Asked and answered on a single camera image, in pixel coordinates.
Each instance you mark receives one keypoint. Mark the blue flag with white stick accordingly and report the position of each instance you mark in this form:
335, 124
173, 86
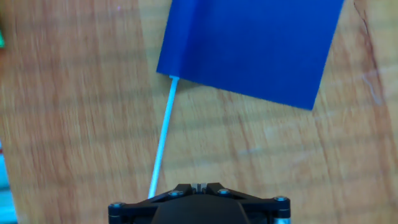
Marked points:
248, 46

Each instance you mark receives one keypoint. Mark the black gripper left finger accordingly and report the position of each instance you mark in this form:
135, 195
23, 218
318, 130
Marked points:
136, 211

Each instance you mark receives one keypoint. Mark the glossy wood-grain table mat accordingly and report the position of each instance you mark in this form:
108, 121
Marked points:
77, 124

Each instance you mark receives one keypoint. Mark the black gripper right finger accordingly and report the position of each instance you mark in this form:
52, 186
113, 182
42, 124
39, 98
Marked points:
267, 211

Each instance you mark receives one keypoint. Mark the green flag with white stick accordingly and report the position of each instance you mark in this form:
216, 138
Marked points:
1, 39

